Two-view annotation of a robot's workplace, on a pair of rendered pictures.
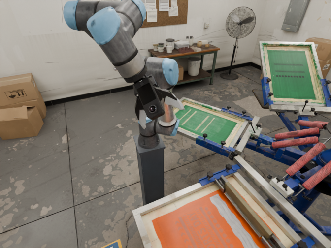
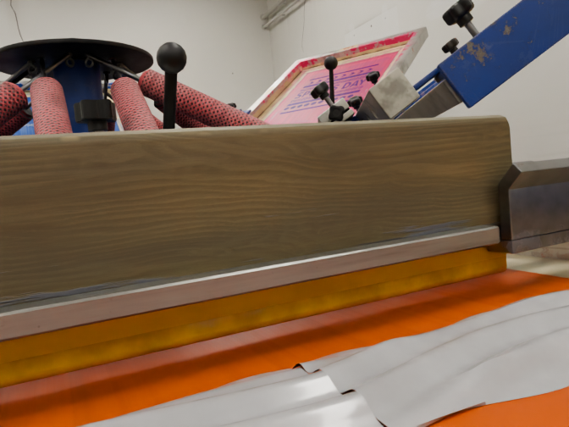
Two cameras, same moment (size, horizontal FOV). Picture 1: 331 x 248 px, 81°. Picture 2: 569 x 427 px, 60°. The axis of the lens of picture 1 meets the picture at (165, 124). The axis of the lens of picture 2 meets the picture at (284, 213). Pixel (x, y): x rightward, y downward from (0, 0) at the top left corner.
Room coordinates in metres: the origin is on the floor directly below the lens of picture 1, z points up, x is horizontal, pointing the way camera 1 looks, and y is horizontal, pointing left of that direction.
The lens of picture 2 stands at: (0.59, -0.23, 1.03)
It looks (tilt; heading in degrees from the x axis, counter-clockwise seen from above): 4 degrees down; 270
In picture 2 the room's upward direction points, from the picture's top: 6 degrees counter-clockwise
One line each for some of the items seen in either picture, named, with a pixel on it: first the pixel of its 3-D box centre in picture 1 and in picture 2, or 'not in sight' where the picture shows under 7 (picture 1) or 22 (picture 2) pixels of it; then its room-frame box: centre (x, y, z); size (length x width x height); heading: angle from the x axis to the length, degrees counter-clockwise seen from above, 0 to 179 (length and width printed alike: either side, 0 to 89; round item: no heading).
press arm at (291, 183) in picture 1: (284, 188); not in sight; (0.76, -0.78, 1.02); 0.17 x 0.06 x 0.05; 115
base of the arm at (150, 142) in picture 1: (148, 136); not in sight; (1.02, 0.12, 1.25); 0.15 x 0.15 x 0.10
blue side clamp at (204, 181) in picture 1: (217, 177); not in sight; (0.88, -0.37, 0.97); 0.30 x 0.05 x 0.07; 115
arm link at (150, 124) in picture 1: (148, 122); not in sight; (1.01, 0.11, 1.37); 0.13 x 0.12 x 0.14; 74
